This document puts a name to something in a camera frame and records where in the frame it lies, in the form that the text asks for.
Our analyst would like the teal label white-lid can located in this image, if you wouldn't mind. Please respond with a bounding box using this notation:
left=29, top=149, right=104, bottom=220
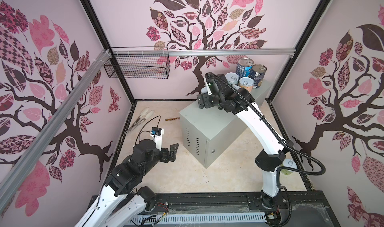
left=225, top=72, right=239, bottom=85

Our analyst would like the orange label white-lid can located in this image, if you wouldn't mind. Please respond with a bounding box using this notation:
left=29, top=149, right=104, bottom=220
left=239, top=77, right=254, bottom=93

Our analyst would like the blue label tin can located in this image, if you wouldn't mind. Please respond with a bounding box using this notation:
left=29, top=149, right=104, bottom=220
left=236, top=57, right=254, bottom=78

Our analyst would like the dark grey tin can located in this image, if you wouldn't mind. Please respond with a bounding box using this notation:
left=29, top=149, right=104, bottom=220
left=249, top=64, right=267, bottom=88

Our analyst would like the green label white-lid can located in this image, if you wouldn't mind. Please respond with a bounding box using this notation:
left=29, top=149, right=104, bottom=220
left=281, top=158, right=297, bottom=176

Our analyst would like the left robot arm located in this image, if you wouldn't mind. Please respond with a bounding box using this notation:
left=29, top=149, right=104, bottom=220
left=76, top=139, right=179, bottom=227

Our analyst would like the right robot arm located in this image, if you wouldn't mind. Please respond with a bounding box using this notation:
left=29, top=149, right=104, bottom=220
left=198, top=72, right=326, bottom=209

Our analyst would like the copper table knife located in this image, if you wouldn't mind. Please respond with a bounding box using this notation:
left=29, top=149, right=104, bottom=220
left=165, top=117, right=180, bottom=121

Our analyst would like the grey metal cabinet box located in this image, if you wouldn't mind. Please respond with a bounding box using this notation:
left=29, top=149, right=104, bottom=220
left=179, top=79, right=273, bottom=169

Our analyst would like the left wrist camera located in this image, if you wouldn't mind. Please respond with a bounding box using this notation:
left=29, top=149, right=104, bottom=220
left=151, top=127, right=165, bottom=150

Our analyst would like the black wire basket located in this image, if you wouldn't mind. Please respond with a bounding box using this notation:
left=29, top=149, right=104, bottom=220
left=104, top=46, right=171, bottom=79

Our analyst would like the white slotted cable duct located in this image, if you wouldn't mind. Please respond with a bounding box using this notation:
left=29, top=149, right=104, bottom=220
left=127, top=213, right=267, bottom=227

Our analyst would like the aluminium horizontal rail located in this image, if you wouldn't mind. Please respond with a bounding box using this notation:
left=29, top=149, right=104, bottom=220
left=113, top=48, right=296, bottom=56

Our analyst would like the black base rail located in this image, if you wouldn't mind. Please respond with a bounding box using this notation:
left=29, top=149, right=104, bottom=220
left=80, top=190, right=340, bottom=227

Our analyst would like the aluminium diagonal rail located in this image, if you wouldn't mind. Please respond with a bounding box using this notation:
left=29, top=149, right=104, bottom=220
left=1, top=49, right=111, bottom=211

